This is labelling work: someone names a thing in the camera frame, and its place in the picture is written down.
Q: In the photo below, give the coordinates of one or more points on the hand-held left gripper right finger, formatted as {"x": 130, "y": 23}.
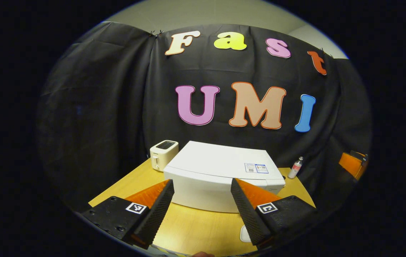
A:
{"x": 245, "y": 212}

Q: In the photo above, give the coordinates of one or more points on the black binder clip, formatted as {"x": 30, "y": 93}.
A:
{"x": 326, "y": 53}
{"x": 156, "y": 33}

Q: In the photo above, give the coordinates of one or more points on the white microwave oven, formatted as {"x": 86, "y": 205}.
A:
{"x": 217, "y": 160}

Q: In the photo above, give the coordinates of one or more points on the white rectangular plate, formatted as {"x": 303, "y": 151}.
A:
{"x": 244, "y": 235}

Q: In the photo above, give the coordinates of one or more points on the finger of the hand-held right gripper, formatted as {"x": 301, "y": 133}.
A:
{"x": 351, "y": 164}

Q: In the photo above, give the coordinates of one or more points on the small bottle with pink label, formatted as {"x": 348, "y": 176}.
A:
{"x": 295, "y": 169}

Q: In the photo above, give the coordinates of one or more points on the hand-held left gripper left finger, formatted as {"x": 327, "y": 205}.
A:
{"x": 160, "y": 207}

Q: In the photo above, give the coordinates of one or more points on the white toaster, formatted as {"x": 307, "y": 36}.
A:
{"x": 161, "y": 155}

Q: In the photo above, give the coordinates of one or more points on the black backdrop cloth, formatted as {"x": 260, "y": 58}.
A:
{"x": 99, "y": 107}

